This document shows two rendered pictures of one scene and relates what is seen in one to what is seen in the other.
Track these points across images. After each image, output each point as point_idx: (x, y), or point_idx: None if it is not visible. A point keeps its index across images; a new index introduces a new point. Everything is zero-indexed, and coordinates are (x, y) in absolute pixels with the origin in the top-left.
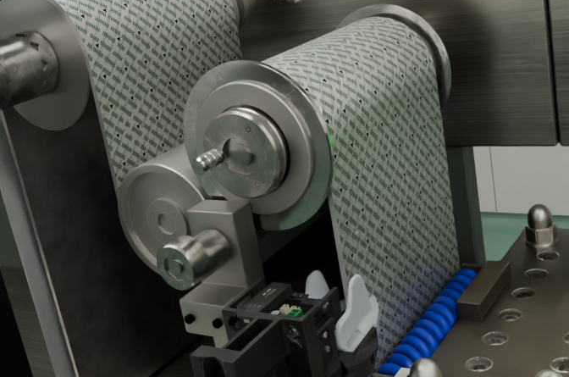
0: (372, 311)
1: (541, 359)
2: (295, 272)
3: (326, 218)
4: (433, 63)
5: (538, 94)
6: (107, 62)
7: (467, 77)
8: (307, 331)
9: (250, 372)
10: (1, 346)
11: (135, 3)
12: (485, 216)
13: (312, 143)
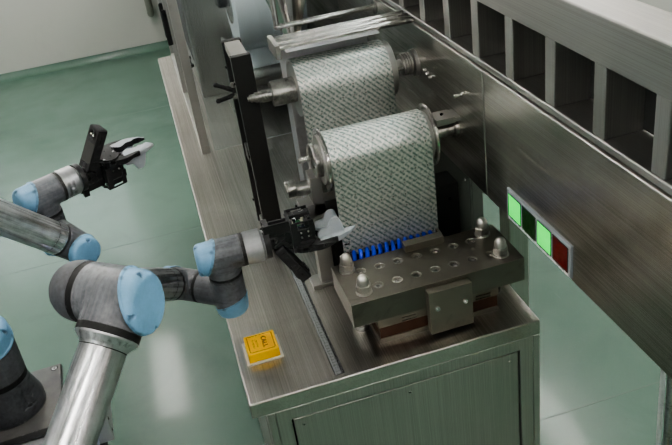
0: (343, 230)
1: (395, 274)
2: None
3: None
4: (430, 142)
5: (483, 170)
6: (310, 100)
7: (468, 147)
8: (293, 228)
9: (270, 232)
10: (266, 185)
11: (332, 75)
12: None
13: (327, 168)
